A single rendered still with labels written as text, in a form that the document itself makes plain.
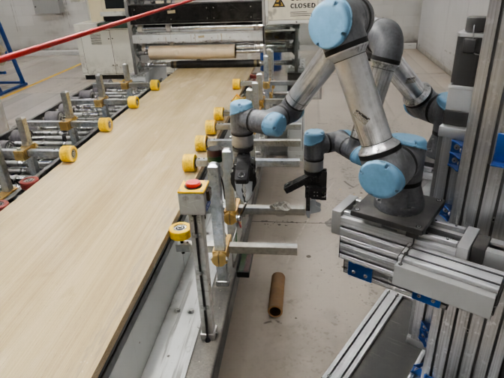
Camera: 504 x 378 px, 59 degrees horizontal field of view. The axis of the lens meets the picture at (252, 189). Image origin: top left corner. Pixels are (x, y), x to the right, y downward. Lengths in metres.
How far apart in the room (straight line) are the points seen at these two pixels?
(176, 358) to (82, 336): 0.38
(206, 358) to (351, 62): 0.92
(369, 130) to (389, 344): 1.20
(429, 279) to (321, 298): 1.41
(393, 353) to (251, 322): 0.79
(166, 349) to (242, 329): 0.98
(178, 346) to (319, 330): 1.09
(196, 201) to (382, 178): 0.49
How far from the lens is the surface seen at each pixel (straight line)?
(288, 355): 2.37
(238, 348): 2.41
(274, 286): 2.64
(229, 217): 1.75
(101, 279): 1.45
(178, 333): 1.62
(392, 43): 1.57
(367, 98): 1.22
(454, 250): 1.42
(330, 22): 1.19
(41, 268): 1.58
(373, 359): 2.11
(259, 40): 4.14
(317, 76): 1.42
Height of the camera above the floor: 1.73
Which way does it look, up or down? 26 degrees down
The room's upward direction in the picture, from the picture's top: 2 degrees counter-clockwise
